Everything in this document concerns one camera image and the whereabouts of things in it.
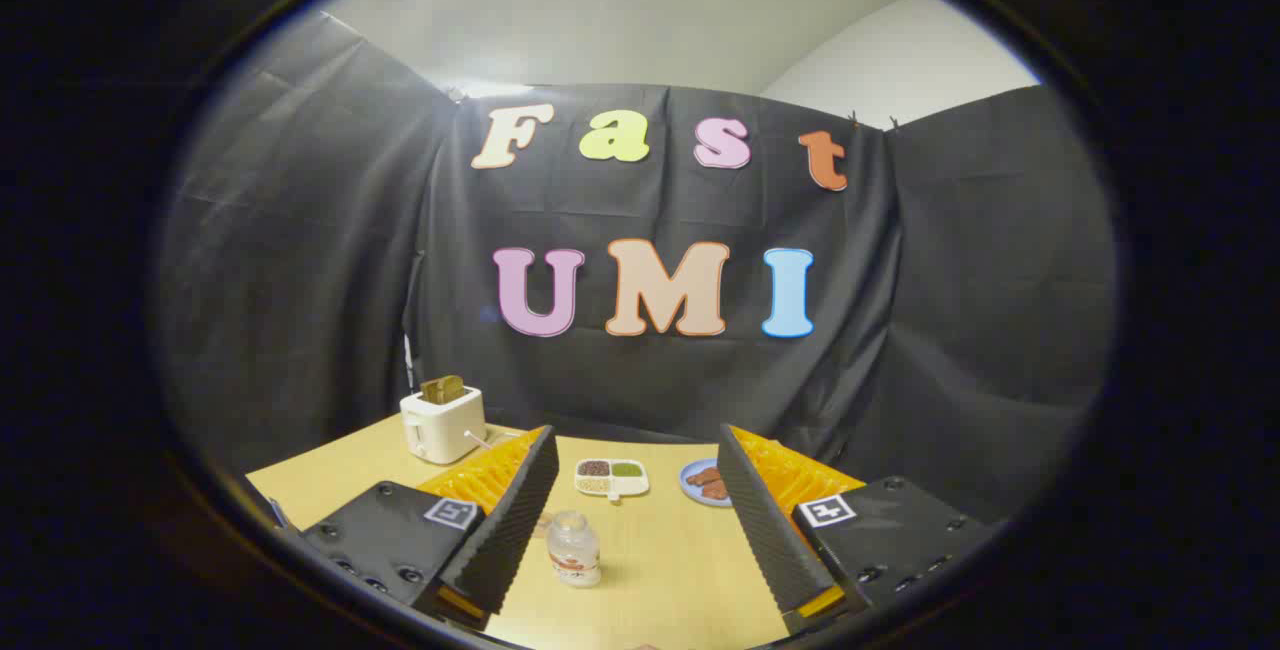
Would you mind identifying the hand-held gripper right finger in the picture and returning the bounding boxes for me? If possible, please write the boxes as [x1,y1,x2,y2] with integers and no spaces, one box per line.
[716,423,1001,636]

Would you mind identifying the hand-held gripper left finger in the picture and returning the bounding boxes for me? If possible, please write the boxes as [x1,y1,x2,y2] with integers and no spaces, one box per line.
[300,424,561,633]

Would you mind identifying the clear juice bottle cherry label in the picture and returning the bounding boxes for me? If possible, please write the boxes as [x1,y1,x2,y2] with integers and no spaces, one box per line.
[547,510,603,589]

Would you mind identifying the light blue plate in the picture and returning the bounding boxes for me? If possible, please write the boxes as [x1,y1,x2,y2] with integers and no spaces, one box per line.
[679,458,733,508]

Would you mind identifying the wooden table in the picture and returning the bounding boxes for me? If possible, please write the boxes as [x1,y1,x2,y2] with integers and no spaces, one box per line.
[246,413,801,650]

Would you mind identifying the white divided dish with beans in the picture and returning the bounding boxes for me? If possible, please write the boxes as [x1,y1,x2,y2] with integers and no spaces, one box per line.
[574,458,650,502]

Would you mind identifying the white toaster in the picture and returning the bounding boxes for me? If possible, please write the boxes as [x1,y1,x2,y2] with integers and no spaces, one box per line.
[400,387,487,465]

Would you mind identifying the black backdrop cloth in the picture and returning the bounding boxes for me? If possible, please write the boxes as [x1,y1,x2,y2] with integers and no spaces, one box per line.
[155,10,1119,521]

